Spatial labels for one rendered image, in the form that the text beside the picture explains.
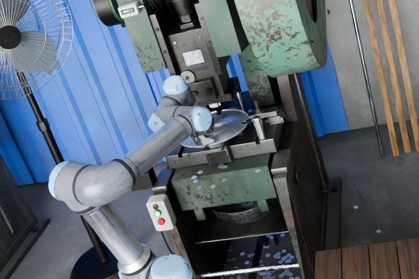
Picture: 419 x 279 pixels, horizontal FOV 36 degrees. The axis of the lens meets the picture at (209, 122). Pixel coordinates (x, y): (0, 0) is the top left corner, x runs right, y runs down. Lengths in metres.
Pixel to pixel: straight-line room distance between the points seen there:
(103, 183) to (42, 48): 1.21
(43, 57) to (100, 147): 1.45
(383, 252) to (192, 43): 1.01
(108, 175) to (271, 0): 0.71
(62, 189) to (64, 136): 2.44
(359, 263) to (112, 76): 2.16
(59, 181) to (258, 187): 0.88
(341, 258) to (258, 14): 0.95
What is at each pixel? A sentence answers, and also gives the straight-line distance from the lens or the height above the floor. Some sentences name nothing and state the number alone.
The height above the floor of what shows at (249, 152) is 0.66.
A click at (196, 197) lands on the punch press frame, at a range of 2.54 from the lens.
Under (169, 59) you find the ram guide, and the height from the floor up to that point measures 1.09.
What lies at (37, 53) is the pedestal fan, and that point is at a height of 1.17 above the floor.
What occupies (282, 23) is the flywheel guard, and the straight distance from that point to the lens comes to 2.00.
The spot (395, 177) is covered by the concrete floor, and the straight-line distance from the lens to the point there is 3.37.
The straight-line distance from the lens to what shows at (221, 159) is 2.49.
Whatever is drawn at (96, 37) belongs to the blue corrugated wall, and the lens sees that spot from 3.89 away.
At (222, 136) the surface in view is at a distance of 2.40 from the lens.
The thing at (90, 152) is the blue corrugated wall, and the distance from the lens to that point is 4.24.
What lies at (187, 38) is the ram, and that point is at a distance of 2.40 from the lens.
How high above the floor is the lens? 1.81
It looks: 24 degrees down
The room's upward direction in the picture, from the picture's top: 18 degrees counter-clockwise
